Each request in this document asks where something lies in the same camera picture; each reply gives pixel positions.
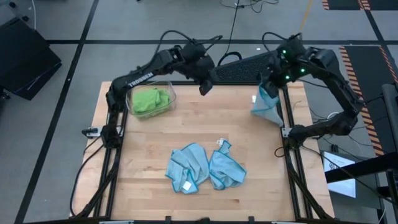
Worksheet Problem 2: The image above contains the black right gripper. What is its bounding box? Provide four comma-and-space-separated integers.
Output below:
262, 49, 307, 99

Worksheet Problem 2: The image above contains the blue microfiber towel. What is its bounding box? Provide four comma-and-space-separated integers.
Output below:
251, 83, 284, 128
164, 142, 211, 194
208, 139, 248, 191

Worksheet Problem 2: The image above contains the black perforated computer case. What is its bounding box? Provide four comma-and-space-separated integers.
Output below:
214, 51, 274, 83

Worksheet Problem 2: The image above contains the clear plastic bin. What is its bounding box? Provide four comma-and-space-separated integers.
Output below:
125, 80, 177, 121

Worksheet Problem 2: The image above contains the black mat with orange stripes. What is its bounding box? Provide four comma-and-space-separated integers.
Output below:
322, 0, 398, 12
338, 45, 398, 157

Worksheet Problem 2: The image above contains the white printed paper sheet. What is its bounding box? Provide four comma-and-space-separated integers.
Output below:
323, 151, 357, 199

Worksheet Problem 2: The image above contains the black metal stand beam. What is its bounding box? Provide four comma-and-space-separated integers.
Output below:
325, 152, 398, 184

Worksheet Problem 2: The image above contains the large black equipment case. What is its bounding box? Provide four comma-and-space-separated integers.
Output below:
0, 17, 63, 101

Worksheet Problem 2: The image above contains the black metal table frame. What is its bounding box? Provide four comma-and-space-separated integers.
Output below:
70, 70, 335, 224

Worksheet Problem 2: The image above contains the black cable loop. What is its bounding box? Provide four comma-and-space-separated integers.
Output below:
216, 51, 243, 67

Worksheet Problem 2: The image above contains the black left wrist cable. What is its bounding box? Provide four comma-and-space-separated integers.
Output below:
155, 29, 223, 55

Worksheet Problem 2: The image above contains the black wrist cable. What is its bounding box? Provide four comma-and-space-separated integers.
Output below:
262, 31, 302, 52
155, 29, 223, 55

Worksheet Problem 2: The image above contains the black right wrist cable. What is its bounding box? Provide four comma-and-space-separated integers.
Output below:
262, 31, 302, 52

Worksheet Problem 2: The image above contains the black hanging cable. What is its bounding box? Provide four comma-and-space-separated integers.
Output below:
219, 0, 280, 55

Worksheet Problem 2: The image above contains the yellow cable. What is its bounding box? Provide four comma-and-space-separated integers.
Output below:
298, 0, 314, 32

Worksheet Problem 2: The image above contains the silver left base bracket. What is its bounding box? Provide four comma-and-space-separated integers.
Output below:
82, 126, 103, 138

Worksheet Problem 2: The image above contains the thin white cable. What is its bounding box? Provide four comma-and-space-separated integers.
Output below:
30, 0, 37, 31

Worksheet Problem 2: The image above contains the black left arm base cable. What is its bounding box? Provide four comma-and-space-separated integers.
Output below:
69, 144, 106, 218

